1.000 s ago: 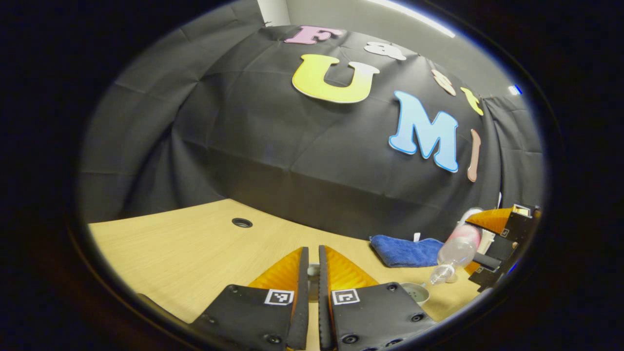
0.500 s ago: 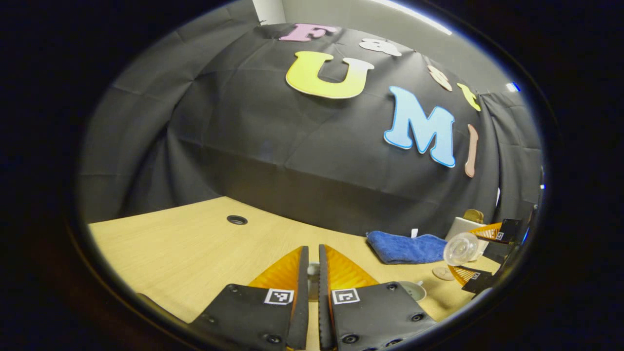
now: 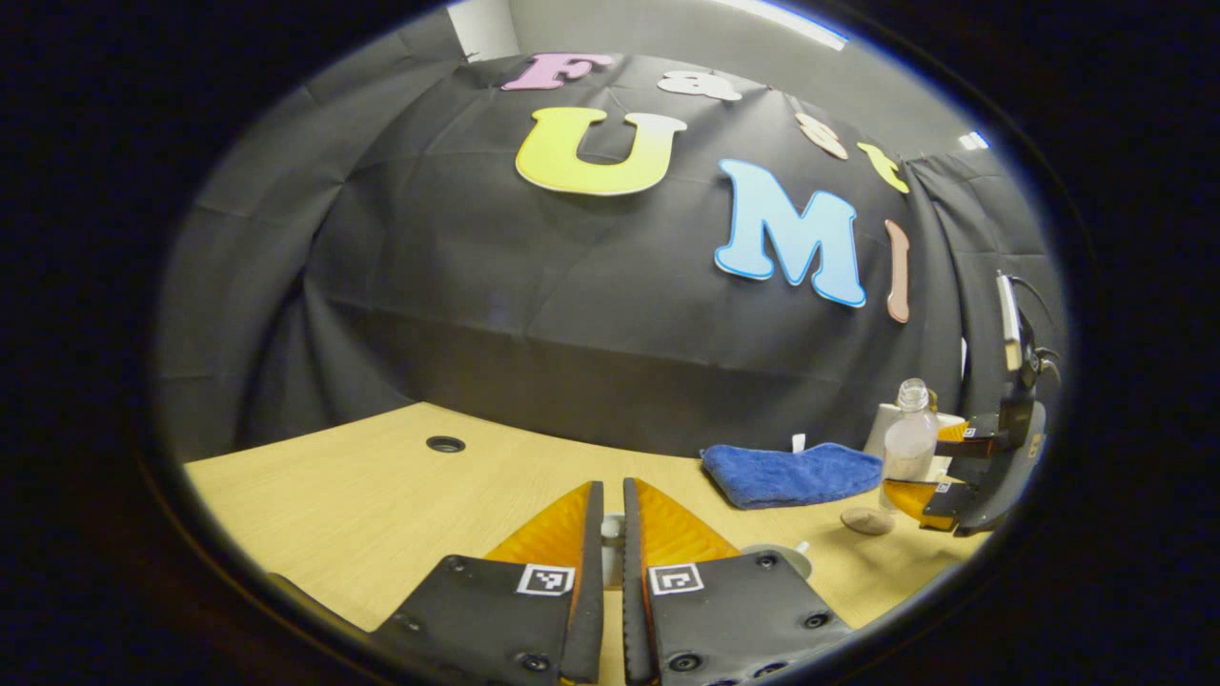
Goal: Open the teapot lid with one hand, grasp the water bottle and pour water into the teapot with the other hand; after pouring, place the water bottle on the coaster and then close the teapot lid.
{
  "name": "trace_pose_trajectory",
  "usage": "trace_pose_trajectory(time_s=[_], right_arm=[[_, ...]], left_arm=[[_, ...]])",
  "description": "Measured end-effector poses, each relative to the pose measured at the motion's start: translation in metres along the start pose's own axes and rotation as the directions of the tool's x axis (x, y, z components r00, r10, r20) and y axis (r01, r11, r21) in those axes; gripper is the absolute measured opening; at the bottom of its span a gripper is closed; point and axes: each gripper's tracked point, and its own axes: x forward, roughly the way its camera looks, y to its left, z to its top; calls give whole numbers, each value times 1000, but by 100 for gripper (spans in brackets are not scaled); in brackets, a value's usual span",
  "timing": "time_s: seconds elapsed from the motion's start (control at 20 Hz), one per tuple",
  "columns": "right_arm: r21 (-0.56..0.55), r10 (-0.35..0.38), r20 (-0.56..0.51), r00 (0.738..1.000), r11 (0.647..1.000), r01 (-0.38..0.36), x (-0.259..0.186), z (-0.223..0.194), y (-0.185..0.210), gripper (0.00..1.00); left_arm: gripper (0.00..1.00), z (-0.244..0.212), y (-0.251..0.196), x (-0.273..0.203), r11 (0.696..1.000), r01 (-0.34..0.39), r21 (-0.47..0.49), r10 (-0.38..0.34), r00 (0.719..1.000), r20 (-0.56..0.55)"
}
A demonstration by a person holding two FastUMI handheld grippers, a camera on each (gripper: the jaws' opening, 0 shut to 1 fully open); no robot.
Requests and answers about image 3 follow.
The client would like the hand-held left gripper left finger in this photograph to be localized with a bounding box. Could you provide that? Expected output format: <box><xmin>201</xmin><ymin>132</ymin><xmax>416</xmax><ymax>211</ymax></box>
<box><xmin>367</xmin><ymin>479</ymin><xmax>607</xmax><ymax>686</ymax></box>

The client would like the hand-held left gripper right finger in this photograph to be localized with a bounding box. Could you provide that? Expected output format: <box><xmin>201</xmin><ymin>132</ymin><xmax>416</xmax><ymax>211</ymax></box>
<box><xmin>621</xmin><ymin>476</ymin><xmax>854</xmax><ymax>686</ymax></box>

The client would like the clear plastic water bottle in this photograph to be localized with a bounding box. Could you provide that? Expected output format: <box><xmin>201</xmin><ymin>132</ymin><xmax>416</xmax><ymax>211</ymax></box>
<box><xmin>878</xmin><ymin>377</ymin><xmax>941</xmax><ymax>521</ymax></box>

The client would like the round beige coaster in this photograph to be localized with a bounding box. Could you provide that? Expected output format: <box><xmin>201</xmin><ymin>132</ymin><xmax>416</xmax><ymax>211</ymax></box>
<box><xmin>840</xmin><ymin>506</ymin><xmax>898</xmax><ymax>536</ymax></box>

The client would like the white ceramic teacup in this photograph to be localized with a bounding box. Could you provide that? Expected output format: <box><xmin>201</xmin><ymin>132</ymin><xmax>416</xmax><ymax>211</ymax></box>
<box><xmin>739</xmin><ymin>540</ymin><xmax>815</xmax><ymax>581</ymax></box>

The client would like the cream white toaster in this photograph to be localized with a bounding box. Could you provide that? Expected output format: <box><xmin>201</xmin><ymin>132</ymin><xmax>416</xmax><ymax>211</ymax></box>
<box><xmin>862</xmin><ymin>401</ymin><xmax>966</xmax><ymax>460</ymax></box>

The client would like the blue folded towel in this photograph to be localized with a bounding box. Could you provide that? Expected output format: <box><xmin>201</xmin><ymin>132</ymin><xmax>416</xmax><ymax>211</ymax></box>
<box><xmin>700</xmin><ymin>434</ymin><xmax>885</xmax><ymax>511</ymax></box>

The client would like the black backdrop cloth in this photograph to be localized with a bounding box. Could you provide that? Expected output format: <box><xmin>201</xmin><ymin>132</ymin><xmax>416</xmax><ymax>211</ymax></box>
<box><xmin>155</xmin><ymin>14</ymin><xmax>1070</xmax><ymax>466</ymax></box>

